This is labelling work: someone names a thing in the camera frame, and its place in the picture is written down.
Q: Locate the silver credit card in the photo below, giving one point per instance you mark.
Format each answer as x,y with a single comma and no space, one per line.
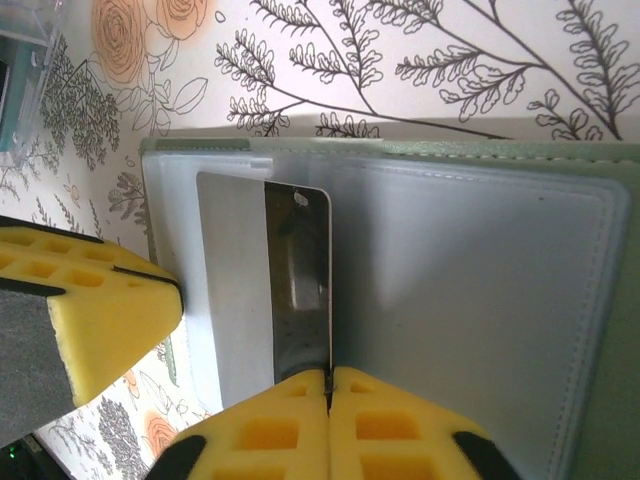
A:
235,275

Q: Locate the green card holder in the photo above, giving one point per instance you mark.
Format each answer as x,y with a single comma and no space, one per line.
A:
475,300

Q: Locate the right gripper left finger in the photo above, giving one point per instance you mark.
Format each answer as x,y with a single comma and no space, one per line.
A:
270,430

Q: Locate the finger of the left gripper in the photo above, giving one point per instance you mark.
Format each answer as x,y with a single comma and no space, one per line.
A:
110,330
60,260

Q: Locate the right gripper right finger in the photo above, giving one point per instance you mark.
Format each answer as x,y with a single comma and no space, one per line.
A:
400,435

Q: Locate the clear plastic card box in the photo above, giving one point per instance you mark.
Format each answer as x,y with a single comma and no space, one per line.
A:
30,20

